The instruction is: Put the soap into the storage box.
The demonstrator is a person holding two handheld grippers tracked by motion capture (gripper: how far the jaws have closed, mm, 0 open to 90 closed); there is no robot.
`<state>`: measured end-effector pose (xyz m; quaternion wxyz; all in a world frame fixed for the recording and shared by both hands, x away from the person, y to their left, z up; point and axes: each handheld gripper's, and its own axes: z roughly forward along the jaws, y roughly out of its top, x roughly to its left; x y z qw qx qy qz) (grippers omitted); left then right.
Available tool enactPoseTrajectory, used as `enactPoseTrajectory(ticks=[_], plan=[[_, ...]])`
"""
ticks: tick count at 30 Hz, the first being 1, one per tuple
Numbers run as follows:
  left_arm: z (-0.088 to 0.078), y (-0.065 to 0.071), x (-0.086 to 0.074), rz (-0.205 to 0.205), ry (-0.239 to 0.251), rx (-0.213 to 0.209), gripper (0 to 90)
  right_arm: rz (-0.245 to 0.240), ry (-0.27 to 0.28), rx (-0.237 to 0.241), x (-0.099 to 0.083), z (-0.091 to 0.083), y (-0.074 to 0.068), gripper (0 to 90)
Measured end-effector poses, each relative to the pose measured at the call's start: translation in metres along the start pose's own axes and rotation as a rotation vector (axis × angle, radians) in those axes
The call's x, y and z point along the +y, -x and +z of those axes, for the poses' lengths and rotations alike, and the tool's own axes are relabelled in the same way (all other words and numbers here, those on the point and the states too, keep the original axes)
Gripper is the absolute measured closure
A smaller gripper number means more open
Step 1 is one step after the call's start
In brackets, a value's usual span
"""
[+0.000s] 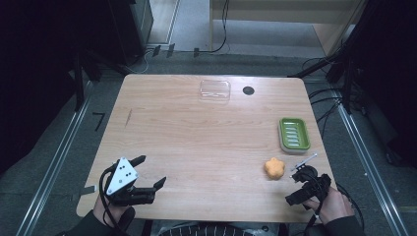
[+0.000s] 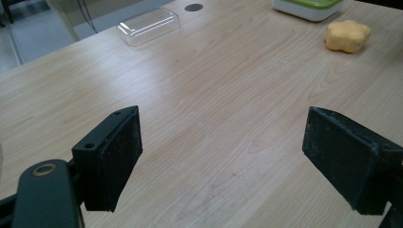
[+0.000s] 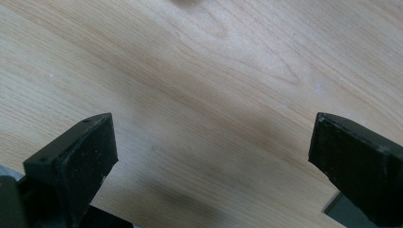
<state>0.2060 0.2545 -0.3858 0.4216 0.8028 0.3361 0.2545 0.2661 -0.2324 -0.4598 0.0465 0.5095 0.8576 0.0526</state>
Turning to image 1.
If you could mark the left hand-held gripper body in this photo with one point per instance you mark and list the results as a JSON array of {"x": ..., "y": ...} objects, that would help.
[{"x": 120, "y": 177}]

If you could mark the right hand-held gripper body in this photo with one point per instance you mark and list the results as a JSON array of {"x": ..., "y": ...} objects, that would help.
[{"x": 309, "y": 183}]

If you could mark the orange flower-shaped soap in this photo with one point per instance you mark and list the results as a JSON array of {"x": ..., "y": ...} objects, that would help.
[{"x": 274, "y": 168}]

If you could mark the green soap dish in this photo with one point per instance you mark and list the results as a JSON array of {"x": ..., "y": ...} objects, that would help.
[{"x": 294, "y": 135}]

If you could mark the person's right hand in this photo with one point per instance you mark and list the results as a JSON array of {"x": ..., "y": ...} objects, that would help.
[{"x": 332, "y": 206}]

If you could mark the person's left hand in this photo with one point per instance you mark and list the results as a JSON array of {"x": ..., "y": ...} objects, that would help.
[{"x": 109, "y": 211}]

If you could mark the grey tape strip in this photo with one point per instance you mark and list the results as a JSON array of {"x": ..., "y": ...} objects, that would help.
[{"x": 84, "y": 191}]

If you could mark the person's striped clothing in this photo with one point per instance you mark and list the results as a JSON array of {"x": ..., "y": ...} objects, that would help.
[{"x": 213, "y": 230}]

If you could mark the black metal stand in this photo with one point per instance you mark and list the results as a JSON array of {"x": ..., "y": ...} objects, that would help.
[
  {"x": 78, "y": 85},
  {"x": 344, "y": 72}
]

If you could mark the clear plastic container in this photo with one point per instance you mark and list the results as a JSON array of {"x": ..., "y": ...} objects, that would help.
[{"x": 214, "y": 90}]

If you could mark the dark power plug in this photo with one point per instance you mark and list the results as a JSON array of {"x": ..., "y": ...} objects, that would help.
[
  {"x": 156, "y": 50},
  {"x": 170, "y": 50},
  {"x": 196, "y": 52}
]

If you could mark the black round table grommet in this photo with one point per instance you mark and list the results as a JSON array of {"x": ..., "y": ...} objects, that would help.
[{"x": 248, "y": 90}]

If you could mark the black cabinet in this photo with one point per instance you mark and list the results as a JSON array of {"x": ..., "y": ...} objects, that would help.
[{"x": 131, "y": 29}]

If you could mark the light wooden shelf unit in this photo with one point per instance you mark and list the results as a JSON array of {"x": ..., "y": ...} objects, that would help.
[{"x": 282, "y": 10}]

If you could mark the metal floor rail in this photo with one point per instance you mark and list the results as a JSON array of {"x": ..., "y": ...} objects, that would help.
[
  {"x": 370, "y": 170},
  {"x": 52, "y": 177}
]

